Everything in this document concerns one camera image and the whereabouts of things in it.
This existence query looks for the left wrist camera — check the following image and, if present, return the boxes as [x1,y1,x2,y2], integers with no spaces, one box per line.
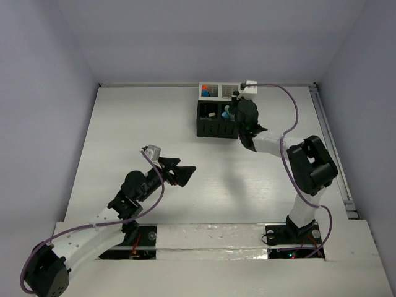
[140,144,161,163]

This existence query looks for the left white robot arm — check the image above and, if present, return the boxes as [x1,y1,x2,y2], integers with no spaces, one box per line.
[19,157,196,296]

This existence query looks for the orange cap black highlighter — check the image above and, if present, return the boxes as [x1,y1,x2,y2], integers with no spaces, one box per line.
[201,85,207,97]

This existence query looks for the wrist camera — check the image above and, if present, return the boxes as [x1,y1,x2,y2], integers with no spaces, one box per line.
[238,80,258,101]
[140,144,161,163]

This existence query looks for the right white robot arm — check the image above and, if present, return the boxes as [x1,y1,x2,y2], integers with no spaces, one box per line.
[226,91,338,243]

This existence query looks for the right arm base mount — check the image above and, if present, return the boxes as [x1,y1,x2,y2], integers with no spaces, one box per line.
[261,217,325,259]

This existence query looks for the black slotted container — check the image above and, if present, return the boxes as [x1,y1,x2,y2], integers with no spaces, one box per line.
[196,100,238,139]

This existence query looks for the metal rail right edge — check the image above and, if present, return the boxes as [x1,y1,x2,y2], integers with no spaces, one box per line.
[309,84,360,220]

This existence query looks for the white slotted container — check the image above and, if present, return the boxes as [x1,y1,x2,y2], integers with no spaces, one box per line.
[198,82,239,101]

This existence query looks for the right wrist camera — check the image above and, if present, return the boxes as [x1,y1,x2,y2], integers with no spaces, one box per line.
[238,80,258,101]

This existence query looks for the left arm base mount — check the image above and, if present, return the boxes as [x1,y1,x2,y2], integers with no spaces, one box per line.
[98,225,157,260]

